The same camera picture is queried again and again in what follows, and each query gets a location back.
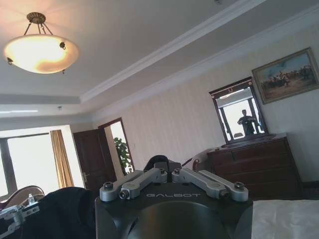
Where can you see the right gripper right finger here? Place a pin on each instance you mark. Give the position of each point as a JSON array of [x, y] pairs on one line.
[[211, 183]]

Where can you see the carved wooden armchair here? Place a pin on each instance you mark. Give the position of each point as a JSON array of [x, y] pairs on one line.
[[200, 159]]

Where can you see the green leafy plant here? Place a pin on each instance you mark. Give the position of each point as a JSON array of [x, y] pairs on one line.
[[122, 154]]

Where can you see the white bed sheet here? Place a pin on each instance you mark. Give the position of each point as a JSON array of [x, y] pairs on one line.
[[286, 220]]

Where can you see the dark wooden door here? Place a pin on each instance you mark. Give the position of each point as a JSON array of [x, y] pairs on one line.
[[93, 159]]

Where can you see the person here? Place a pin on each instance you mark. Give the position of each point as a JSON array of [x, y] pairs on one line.
[[246, 124]]

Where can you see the bright window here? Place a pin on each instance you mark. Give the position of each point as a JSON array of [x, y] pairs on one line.
[[30, 164]]

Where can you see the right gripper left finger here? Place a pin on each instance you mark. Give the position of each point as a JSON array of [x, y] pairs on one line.
[[139, 180]]

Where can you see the dark wood framed sofa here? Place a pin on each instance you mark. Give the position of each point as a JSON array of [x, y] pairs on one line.
[[17, 195]]

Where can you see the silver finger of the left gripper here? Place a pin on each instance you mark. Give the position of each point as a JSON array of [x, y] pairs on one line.
[[28, 211]]

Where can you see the black garment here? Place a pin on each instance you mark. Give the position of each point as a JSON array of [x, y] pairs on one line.
[[64, 214]]

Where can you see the dark wooden dresser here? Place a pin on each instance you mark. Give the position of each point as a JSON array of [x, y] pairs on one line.
[[259, 166]]

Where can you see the dark wood framed mirror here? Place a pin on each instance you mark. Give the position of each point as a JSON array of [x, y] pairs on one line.
[[239, 112]]

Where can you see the glass bowl ceiling lamp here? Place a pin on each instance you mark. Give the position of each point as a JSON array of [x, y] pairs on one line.
[[41, 53]]

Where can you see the gold framed landscape painting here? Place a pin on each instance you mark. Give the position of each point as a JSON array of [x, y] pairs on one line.
[[289, 76]]

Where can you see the clear plastic water bottle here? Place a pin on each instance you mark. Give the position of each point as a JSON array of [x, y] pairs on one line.
[[31, 200]]

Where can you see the golden curtain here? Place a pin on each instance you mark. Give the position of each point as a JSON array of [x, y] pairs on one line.
[[61, 159]]

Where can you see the dark wooden door frame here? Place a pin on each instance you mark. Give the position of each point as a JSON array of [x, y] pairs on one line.
[[101, 149]]

